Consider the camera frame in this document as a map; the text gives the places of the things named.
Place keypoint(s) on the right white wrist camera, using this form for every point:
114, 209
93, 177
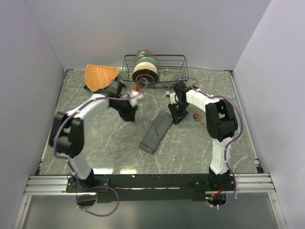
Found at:
172, 96

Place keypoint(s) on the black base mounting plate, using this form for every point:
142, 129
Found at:
141, 187

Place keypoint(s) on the striped grey ceramic cup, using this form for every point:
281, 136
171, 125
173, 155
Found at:
167, 76

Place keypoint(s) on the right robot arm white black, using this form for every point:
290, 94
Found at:
223, 122

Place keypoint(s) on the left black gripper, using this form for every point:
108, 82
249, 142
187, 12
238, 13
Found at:
129, 115

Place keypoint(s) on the green plate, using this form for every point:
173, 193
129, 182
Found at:
148, 59

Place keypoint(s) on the black wire dish rack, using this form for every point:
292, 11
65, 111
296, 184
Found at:
172, 68

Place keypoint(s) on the brown dark bowl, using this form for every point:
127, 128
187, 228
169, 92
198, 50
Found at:
149, 75

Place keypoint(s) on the woven orange wicker tray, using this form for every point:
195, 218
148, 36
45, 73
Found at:
93, 71

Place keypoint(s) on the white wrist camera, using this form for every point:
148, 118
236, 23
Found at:
172, 96
135, 96

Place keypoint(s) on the grey cloth napkin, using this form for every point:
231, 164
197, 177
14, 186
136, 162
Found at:
159, 127

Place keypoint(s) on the copper spoon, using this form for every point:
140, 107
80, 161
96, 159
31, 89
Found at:
199, 118

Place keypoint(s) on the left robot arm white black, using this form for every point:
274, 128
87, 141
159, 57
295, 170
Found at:
67, 132

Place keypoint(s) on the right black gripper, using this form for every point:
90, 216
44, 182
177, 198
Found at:
177, 117

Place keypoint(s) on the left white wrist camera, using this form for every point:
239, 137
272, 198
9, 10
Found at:
135, 96

